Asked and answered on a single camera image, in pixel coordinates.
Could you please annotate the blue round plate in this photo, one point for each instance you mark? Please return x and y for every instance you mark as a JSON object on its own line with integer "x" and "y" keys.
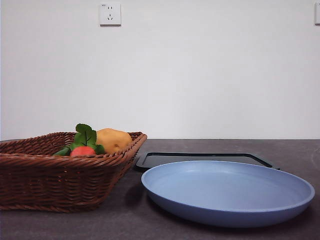
{"x": 225, "y": 190}

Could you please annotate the yellow-brown potato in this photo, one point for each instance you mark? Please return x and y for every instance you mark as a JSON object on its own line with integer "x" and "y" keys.
{"x": 115, "y": 141}

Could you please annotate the black rectangular tray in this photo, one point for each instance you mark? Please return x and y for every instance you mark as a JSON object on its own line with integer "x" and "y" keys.
{"x": 160, "y": 160}

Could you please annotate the white wall power socket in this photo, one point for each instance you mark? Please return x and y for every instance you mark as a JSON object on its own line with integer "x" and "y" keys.
{"x": 110, "y": 14}

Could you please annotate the white wall switch plate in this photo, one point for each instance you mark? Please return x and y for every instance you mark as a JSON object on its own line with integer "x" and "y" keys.
{"x": 317, "y": 14}

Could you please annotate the orange carrot with green leaves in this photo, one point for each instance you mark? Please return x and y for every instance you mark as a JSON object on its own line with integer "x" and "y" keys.
{"x": 82, "y": 151}

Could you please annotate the brown wicker basket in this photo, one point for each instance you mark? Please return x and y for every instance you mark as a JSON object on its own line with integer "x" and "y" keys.
{"x": 62, "y": 182}

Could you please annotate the green pepper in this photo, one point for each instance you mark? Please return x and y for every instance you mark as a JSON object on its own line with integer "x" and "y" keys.
{"x": 62, "y": 151}

